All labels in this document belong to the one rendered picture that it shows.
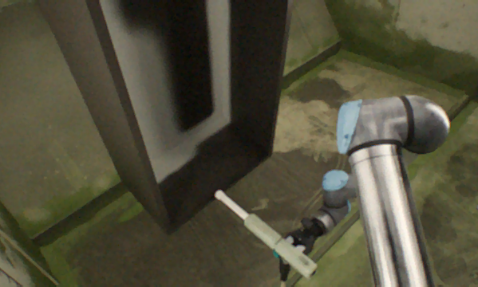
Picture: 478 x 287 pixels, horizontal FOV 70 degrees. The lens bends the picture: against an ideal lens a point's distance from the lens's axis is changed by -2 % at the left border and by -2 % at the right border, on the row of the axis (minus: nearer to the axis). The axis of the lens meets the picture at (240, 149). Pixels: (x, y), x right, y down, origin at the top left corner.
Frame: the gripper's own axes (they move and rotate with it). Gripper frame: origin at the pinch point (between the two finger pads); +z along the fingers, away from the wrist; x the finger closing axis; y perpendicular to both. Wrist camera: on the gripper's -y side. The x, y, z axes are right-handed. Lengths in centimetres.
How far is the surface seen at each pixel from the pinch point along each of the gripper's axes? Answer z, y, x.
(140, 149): 27, -45, 33
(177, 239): 6, 51, 64
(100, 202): 24, 49, 115
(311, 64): -165, 25, 110
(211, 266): 4, 49, 38
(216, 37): -30, -49, 68
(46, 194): 47, 34, 126
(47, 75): 17, -15, 158
